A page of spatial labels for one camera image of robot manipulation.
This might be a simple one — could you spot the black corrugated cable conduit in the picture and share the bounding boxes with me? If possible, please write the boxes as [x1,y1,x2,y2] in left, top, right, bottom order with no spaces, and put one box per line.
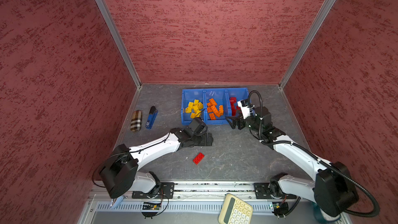
[247,90,380,218]

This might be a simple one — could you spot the plaid brown glasses case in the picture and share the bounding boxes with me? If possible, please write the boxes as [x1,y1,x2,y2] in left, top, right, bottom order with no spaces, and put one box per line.
[130,110,143,132]

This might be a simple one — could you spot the cream calculator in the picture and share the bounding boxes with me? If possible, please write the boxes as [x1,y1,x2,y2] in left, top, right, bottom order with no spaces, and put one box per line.
[218,194,254,224]

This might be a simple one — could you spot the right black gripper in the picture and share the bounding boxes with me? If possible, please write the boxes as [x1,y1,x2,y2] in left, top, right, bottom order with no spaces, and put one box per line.
[225,109,262,133]

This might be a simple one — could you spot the red lego long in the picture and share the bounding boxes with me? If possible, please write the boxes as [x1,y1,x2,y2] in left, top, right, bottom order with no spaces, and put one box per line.
[193,152,205,165]
[230,97,237,105]

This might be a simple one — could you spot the small clear plastic piece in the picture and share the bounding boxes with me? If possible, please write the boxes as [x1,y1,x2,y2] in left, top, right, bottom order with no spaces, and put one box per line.
[110,196,124,209]

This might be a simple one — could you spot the blue three-compartment bin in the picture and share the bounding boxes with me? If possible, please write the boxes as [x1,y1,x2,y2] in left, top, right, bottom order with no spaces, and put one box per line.
[180,88,249,125]

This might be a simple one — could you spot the red lego long bottom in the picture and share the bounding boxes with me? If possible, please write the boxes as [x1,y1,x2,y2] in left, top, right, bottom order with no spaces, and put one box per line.
[193,152,205,165]

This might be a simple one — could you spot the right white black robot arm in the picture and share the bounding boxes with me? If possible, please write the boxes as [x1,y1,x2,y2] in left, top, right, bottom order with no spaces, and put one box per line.
[226,107,359,218]

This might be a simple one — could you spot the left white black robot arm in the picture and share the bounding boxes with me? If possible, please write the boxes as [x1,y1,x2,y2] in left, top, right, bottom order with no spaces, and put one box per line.
[98,118,214,199]

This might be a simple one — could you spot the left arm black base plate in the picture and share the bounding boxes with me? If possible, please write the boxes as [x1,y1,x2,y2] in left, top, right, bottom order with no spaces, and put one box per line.
[132,182,175,200]

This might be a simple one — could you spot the red lego top long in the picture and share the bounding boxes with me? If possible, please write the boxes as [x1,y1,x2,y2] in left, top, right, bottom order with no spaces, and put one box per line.
[230,97,237,105]

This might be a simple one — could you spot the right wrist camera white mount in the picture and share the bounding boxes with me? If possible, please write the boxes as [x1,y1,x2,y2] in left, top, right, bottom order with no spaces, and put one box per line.
[237,99,254,119]

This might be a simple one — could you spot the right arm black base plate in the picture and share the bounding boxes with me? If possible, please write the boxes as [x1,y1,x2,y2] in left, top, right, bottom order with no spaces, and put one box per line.
[254,183,297,201]

